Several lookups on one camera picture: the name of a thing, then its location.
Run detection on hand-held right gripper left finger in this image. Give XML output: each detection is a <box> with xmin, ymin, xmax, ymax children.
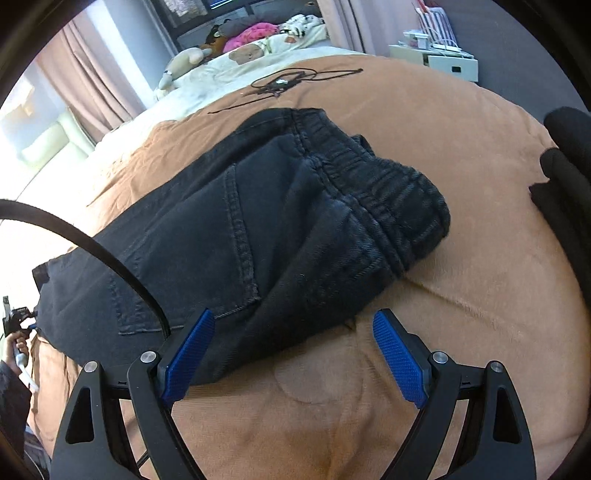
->
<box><xmin>51</xmin><ymin>308</ymin><xmax>218</xmax><ymax>480</ymax></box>

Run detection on red white striped box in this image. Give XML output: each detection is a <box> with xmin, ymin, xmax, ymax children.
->
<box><xmin>416</xmin><ymin>7</ymin><xmax>455</xmax><ymax>42</ymax></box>

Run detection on cream duvet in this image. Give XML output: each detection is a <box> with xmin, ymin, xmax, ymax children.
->
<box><xmin>0</xmin><ymin>34</ymin><xmax>365</xmax><ymax>241</ymax></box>

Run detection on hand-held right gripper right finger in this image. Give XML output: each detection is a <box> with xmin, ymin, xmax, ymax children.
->
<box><xmin>372</xmin><ymin>308</ymin><xmax>539</xmax><ymax>480</ymax></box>

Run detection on person's left hand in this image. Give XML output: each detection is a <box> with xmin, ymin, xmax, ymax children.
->
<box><xmin>8</xmin><ymin>329</ymin><xmax>32</xmax><ymax>370</ymax></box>

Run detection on black strap cable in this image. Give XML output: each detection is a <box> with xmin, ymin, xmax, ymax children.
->
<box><xmin>0</xmin><ymin>198</ymin><xmax>171</xmax><ymax>337</ymax></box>

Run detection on beige plush toy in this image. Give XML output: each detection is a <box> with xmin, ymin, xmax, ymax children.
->
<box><xmin>157</xmin><ymin>46</ymin><xmax>213</xmax><ymax>93</ymax></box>

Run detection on pink curtain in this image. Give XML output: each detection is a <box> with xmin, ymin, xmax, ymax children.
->
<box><xmin>37</xmin><ymin>18</ymin><xmax>162</xmax><ymax>144</ymax></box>

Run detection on dark brown plush toy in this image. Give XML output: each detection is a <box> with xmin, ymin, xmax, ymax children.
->
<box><xmin>198</xmin><ymin>25</ymin><xmax>232</xmax><ymax>58</ymax></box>

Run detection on spotted white cloth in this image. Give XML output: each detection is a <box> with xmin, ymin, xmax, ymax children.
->
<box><xmin>277</xmin><ymin>14</ymin><xmax>328</xmax><ymax>47</ymax></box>

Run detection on dark grey headboard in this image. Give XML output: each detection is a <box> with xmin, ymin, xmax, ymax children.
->
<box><xmin>152</xmin><ymin>0</ymin><xmax>324</xmax><ymax>51</ymax></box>

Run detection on person's left forearm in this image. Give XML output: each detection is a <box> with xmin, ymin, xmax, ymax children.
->
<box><xmin>0</xmin><ymin>360</ymin><xmax>34</xmax><ymax>462</ymax></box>

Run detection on black wire clothes hanger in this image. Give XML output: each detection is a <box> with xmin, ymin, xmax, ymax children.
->
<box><xmin>208</xmin><ymin>67</ymin><xmax>363</xmax><ymax>114</ymax></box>

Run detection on white nightstand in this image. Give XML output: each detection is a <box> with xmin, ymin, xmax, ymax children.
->
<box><xmin>388</xmin><ymin>44</ymin><xmax>478</xmax><ymax>83</ymax></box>

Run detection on white charger dock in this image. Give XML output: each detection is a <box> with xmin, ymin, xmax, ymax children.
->
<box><xmin>404</xmin><ymin>30</ymin><xmax>474</xmax><ymax>58</ymax></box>

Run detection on black denim pants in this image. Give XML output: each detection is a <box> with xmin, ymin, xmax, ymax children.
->
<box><xmin>32</xmin><ymin>107</ymin><xmax>452</xmax><ymax>387</ymax></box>

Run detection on stack of folded black clothes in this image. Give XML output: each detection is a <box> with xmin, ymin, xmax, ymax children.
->
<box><xmin>529</xmin><ymin>106</ymin><xmax>591</xmax><ymax>305</ymax></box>

